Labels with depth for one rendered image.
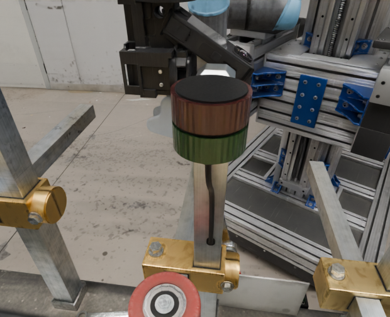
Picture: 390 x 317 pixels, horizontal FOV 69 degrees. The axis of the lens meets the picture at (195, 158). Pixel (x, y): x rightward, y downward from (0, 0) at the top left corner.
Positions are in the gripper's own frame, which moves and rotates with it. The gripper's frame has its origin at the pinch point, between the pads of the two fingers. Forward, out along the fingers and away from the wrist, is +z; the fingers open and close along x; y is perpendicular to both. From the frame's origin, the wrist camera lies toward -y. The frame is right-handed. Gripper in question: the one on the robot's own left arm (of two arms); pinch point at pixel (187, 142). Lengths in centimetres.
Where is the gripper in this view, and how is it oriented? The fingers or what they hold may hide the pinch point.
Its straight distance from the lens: 42.2
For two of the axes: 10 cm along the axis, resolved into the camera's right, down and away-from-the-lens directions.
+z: 0.0, 8.2, 5.8
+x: -1.3, 5.7, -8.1
